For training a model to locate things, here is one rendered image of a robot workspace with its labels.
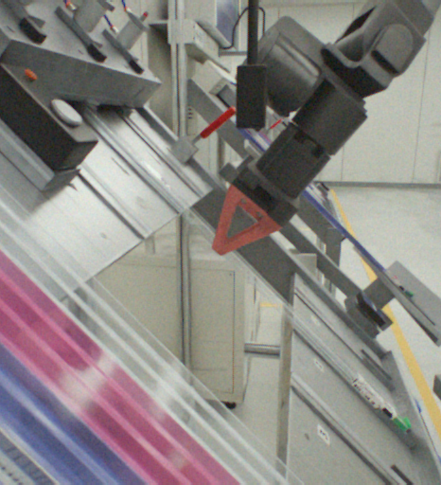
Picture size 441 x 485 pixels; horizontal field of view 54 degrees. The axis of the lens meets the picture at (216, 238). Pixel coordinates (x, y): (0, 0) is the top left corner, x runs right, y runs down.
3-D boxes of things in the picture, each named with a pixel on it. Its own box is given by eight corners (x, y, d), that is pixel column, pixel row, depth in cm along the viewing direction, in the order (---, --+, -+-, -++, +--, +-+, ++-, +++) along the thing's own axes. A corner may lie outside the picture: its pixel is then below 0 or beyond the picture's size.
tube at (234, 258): (398, 425, 50) (406, 420, 50) (400, 433, 49) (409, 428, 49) (83, 112, 48) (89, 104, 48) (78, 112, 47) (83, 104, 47)
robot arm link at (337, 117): (384, 113, 40) (362, 104, 45) (331, 64, 38) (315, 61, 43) (332, 171, 42) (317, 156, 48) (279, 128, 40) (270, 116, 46)
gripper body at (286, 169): (234, 181, 41) (285, 117, 39) (246, 170, 51) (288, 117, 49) (286, 224, 41) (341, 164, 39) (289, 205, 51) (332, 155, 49)
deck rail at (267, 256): (358, 373, 72) (388, 351, 70) (360, 380, 70) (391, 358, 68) (46, 59, 69) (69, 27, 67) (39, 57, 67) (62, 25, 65)
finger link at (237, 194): (186, 237, 46) (243, 168, 43) (202, 222, 52) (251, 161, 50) (237, 278, 46) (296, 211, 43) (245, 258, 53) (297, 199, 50)
